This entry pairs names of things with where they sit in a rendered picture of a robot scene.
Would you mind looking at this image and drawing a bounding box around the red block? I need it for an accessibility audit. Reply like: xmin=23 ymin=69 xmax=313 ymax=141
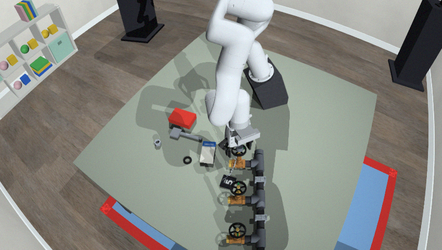
xmin=168 ymin=108 xmax=197 ymax=129

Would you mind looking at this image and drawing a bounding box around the bag of cable ties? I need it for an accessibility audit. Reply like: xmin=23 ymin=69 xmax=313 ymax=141
xmin=200 ymin=141 xmax=216 ymax=164

